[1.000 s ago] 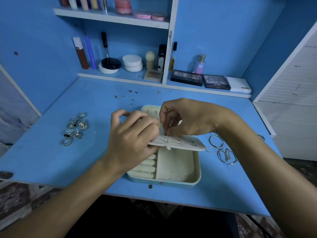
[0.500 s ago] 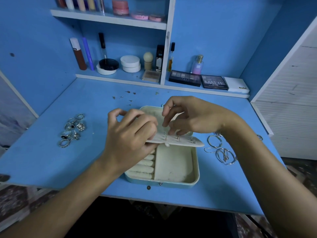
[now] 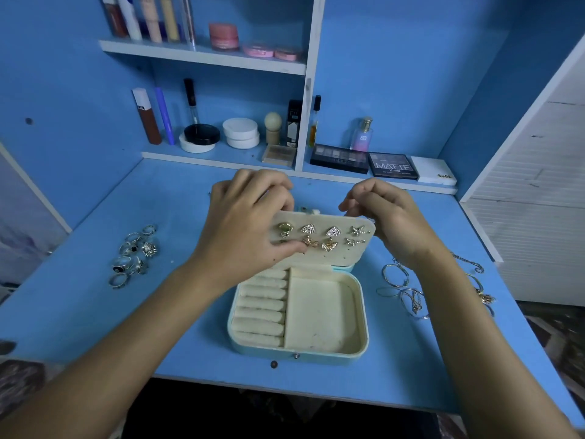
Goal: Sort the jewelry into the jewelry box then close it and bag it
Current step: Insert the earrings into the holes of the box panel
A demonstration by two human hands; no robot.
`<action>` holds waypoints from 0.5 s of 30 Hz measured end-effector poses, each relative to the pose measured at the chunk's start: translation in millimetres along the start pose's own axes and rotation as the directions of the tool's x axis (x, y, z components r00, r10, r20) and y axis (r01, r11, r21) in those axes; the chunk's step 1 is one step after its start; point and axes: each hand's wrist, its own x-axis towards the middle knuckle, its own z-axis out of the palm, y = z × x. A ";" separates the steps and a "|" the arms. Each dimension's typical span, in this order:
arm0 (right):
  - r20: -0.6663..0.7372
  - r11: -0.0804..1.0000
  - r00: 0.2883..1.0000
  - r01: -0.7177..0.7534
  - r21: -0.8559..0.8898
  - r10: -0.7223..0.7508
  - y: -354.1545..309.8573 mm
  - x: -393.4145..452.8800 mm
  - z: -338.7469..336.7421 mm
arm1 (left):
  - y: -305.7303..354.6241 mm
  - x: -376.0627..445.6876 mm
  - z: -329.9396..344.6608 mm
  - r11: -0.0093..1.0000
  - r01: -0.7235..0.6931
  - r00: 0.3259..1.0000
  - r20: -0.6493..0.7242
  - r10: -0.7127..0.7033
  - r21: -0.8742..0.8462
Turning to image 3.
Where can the person's right hand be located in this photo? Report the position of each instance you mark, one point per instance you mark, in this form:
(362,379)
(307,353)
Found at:
(398,219)

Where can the person's left hand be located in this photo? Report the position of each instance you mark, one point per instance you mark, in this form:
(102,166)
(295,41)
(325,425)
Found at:
(242,237)

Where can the small silver stud earring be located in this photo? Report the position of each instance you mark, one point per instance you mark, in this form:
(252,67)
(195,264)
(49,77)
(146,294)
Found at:
(350,240)
(357,230)

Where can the green stud earring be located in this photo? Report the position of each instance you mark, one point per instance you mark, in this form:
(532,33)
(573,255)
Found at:
(285,228)

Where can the gold dangling earring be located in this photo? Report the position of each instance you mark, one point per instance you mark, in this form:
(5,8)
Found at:
(306,240)
(328,244)

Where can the pile of silver rings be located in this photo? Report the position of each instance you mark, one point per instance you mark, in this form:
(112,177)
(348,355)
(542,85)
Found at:
(149,248)

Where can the cream jewellery box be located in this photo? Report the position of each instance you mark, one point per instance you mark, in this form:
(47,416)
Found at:
(320,315)

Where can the person's right forearm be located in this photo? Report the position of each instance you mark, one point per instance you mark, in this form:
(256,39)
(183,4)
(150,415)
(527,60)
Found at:
(498,356)

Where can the person's left forearm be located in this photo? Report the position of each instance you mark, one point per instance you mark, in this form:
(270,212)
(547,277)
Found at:
(110,361)

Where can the white flat box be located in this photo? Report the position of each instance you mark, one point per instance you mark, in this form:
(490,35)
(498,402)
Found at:
(434,171)

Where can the person's dark clothing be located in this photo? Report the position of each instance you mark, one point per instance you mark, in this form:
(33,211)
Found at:
(283,407)

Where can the black lettered eyeshadow palette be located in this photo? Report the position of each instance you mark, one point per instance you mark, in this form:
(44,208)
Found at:
(394,165)

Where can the dark eyeshadow palette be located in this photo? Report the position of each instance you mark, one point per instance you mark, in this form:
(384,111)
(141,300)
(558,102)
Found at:
(339,158)

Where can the small pink perfume bottle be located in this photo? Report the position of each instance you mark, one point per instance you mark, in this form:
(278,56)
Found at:
(362,137)

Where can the square brown powder compact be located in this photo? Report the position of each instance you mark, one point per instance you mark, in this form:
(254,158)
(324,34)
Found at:
(279,155)

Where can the white round cream jar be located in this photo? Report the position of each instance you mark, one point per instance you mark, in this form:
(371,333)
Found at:
(241,132)

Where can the white bowl black inside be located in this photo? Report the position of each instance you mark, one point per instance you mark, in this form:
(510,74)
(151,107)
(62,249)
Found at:
(201,134)

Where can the beige makeup sponge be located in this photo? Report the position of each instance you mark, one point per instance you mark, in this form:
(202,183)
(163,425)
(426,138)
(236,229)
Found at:
(273,126)

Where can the black cosmetic bottle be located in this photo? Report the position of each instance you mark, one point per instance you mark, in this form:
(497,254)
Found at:
(294,123)

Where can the thin dark cosmetic bottle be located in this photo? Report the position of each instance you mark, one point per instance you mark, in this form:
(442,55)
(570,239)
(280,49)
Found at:
(314,120)

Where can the white slatted cabinet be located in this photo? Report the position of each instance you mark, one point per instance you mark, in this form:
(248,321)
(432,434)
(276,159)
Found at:
(539,205)

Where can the blue cosmetic tube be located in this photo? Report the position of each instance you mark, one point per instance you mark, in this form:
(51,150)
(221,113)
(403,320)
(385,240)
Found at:
(164,116)

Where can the black makeup brush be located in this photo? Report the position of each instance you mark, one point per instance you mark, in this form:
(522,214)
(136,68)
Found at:
(190,100)

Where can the brown lipstick tube white cap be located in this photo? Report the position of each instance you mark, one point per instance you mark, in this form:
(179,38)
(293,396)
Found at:
(148,117)

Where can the pink flat compact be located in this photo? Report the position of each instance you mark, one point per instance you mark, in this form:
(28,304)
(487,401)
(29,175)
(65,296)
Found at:
(288,55)
(258,51)

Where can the white shelf unit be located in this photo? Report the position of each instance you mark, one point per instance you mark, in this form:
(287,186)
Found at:
(314,50)

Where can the pink round jar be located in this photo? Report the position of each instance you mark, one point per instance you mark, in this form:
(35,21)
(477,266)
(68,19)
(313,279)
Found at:
(224,35)

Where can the white framed marbled panel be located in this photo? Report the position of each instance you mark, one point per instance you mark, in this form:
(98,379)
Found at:
(23,224)

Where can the short beige cosmetic tube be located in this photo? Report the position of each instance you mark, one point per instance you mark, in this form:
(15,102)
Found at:
(170,18)

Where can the tall beige cosmetic tube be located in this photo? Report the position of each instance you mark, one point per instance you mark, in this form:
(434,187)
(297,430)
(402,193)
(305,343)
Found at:
(151,18)

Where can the white tube blue label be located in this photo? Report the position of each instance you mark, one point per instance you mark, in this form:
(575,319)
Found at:
(131,17)

